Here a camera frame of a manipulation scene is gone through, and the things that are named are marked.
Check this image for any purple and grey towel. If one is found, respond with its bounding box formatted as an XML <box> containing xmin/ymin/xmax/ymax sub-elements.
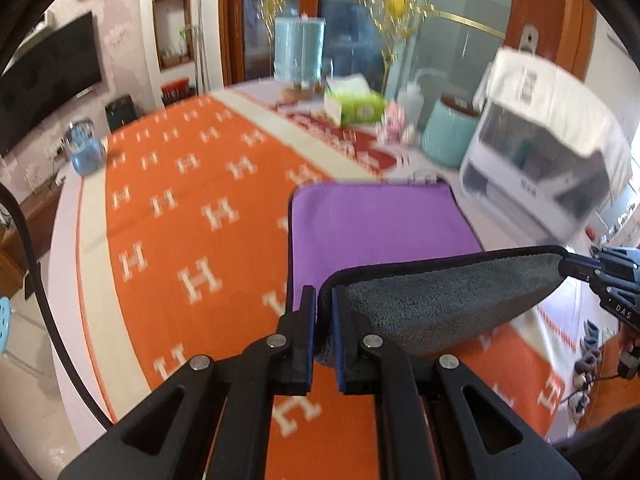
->
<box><xmin>288</xmin><ymin>182</ymin><xmax>568</xmax><ymax>366</ymax></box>

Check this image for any white countertop appliance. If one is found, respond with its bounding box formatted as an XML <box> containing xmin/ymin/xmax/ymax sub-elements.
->
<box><xmin>460</xmin><ymin>104</ymin><xmax>610</xmax><ymax>245</ymax></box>

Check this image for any orange H pattern table runner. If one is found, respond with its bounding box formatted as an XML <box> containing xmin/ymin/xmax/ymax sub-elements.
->
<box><xmin>76</xmin><ymin>89</ymin><xmax>567</xmax><ymax>479</ymax></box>

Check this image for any teal ceramic pot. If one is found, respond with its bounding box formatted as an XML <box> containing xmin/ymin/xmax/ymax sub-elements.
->
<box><xmin>421</xmin><ymin>93</ymin><xmax>480</xmax><ymax>169</ymax></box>

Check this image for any white cloth appliance cover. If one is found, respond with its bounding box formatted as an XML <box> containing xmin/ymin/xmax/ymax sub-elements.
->
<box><xmin>472</xmin><ymin>47</ymin><xmax>632</xmax><ymax>200</ymax></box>

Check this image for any pink plush toy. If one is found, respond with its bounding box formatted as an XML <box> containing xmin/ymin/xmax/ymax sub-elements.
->
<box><xmin>375</xmin><ymin>101</ymin><xmax>416</xmax><ymax>146</ymax></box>

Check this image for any white plastic bottle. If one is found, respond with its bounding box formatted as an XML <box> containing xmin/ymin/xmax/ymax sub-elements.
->
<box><xmin>397</xmin><ymin>81</ymin><xmax>424</xmax><ymax>127</ymax></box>

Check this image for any green tissue pack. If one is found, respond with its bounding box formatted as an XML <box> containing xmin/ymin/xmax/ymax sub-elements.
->
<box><xmin>323</xmin><ymin>74</ymin><xmax>386</xmax><ymax>127</ymax></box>

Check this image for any red and black basket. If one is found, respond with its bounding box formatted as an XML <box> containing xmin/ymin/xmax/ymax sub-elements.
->
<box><xmin>160</xmin><ymin>78</ymin><xmax>195</xmax><ymax>106</ymax></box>

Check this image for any blue round plastic stool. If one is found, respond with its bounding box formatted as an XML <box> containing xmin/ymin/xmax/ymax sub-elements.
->
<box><xmin>0</xmin><ymin>297</ymin><xmax>12</xmax><ymax>354</ymax></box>

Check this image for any wooden TV cabinet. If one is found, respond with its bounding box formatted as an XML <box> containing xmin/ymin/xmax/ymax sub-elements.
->
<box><xmin>0</xmin><ymin>179</ymin><xmax>62</xmax><ymax>297</ymax></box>

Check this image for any black air fryer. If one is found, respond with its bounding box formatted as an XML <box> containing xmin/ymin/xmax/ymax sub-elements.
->
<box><xmin>104</xmin><ymin>94</ymin><xmax>138</xmax><ymax>133</ymax></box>

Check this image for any blue cylindrical table lamp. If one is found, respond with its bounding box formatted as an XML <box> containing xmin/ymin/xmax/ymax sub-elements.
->
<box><xmin>273</xmin><ymin>15</ymin><xmax>326</xmax><ymax>102</ymax></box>

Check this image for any black cable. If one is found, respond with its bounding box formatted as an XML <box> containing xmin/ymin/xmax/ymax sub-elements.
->
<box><xmin>0</xmin><ymin>181</ymin><xmax>114</xmax><ymax>432</ymax></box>

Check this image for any wall mounted black television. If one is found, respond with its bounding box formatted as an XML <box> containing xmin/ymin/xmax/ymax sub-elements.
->
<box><xmin>0</xmin><ymin>12</ymin><xmax>102</xmax><ymax>155</ymax></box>

